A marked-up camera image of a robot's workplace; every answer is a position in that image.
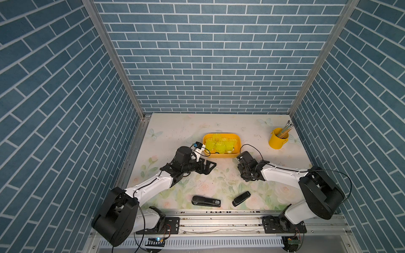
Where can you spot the small black stapler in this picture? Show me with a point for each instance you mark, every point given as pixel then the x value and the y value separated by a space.
pixel 241 198

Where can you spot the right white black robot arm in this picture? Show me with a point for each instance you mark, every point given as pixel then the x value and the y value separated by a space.
pixel 321 195

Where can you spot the yellow shuttlecock small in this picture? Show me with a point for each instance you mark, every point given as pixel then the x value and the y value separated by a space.
pixel 230 144

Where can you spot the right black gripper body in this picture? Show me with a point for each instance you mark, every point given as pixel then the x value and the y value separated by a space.
pixel 243 172

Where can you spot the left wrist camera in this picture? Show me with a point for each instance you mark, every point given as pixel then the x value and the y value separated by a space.
pixel 198 150

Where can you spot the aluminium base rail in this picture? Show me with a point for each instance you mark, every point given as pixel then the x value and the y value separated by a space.
pixel 246 223

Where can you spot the yellow pen cup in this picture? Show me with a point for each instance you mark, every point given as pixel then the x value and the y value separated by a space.
pixel 278 140

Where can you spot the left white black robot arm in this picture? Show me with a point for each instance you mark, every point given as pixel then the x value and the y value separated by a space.
pixel 116 218

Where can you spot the yellow plastic storage box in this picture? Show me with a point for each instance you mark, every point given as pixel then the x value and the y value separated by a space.
pixel 225 155

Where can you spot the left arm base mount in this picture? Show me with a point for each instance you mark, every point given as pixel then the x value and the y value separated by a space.
pixel 153 222

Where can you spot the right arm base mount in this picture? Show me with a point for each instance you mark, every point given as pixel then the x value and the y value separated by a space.
pixel 281 225

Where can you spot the bundle of pencils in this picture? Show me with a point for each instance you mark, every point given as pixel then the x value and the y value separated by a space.
pixel 287 128

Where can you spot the large black stapler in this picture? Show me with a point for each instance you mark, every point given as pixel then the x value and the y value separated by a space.
pixel 204 201

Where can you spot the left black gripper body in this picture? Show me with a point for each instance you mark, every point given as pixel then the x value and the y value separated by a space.
pixel 192 165

